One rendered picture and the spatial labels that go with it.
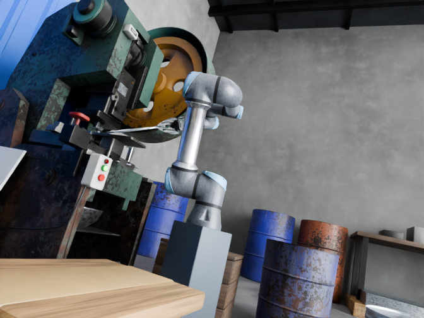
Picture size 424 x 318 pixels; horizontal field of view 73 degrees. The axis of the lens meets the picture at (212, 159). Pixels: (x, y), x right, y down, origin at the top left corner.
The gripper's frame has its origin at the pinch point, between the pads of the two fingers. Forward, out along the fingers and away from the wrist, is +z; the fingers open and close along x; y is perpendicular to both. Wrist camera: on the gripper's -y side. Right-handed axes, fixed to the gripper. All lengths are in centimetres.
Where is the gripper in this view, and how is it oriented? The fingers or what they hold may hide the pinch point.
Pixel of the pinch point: (158, 127)
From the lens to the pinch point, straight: 155.9
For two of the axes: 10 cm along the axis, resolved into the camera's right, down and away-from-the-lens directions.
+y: 5.3, -0.9, -8.4
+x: 1.5, 9.9, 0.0
